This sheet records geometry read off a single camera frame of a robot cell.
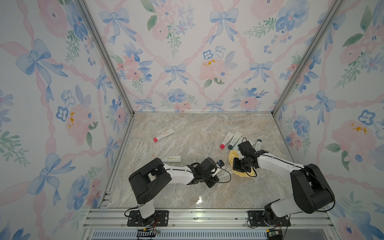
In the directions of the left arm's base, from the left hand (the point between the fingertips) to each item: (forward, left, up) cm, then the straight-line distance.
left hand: (218, 177), depth 87 cm
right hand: (+6, -10, 0) cm, 12 cm away
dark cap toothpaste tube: (+21, -28, +2) cm, 35 cm away
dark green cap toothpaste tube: (+29, -15, +1) cm, 33 cm away
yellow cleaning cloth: (+15, -11, +2) cm, 18 cm away
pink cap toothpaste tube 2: (+29, -10, +1) cm, 30 cm away
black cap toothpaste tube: (+2, -3, +2) cm, 4 cm away
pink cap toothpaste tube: (+32, +33, 0) cm, 46 cm away
